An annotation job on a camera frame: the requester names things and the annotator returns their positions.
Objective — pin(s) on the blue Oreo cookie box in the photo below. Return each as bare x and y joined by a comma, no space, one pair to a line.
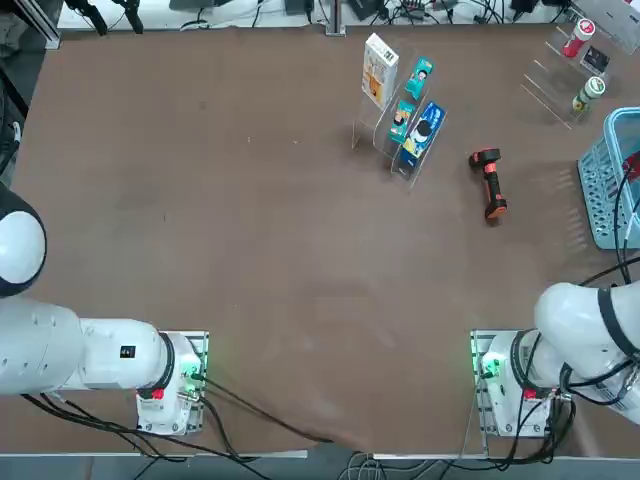
422,135

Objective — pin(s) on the teal cartoon snack packet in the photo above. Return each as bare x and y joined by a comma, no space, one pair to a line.
419,77
401,121

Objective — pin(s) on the aluminium profile post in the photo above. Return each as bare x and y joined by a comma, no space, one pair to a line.
335,17

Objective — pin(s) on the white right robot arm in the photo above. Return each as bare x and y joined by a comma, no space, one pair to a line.
565,310

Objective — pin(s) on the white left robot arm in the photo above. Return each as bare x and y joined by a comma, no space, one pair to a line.
100,350

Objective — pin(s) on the aluminium frame rail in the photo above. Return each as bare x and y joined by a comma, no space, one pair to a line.
40,25

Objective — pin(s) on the clear acrylic stepped shelf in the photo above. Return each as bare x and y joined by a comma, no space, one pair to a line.
365,135
550,80

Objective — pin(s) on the white wafer cookie box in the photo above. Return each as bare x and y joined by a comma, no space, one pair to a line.
378,70

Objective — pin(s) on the light blue shopping basket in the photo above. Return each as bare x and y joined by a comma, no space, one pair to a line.
602,200

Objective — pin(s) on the small black box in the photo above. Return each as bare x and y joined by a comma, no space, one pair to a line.
595,58

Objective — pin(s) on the orange black barcode scanner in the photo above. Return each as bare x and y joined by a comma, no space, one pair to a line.
492,185

